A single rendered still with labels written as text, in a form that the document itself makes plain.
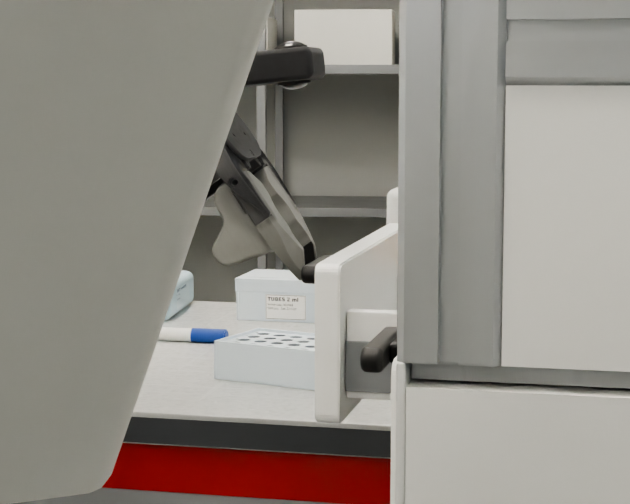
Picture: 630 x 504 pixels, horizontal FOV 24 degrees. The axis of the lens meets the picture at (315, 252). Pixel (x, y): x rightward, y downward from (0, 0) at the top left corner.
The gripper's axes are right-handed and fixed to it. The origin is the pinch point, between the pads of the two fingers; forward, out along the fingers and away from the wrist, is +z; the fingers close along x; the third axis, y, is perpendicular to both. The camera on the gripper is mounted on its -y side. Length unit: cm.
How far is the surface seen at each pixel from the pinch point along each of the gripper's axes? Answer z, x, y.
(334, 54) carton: -63, -373, 52
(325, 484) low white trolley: 16.9, -11.0, 13.0
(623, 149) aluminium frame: 5, 55, -27
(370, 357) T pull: 7.4, 35.2, -9.1
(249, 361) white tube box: 4.5, -23.8, 16.9
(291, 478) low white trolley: 14.9, -11.0, 15.3
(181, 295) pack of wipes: -7, -62, 33
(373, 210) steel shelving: -12, -361, 68
